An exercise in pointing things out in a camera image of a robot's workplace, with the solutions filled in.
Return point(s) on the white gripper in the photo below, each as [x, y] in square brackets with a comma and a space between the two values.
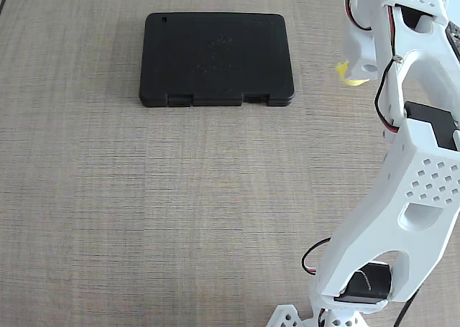
[360, 59]

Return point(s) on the yellow rubber duck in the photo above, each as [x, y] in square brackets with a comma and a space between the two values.
[343, 70]

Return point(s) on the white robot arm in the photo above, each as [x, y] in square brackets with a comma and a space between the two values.
[409, 154]

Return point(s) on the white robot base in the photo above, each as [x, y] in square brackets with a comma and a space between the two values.
[305, 318]

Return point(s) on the black plastic case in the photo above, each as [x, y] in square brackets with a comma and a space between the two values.
[215, 59]

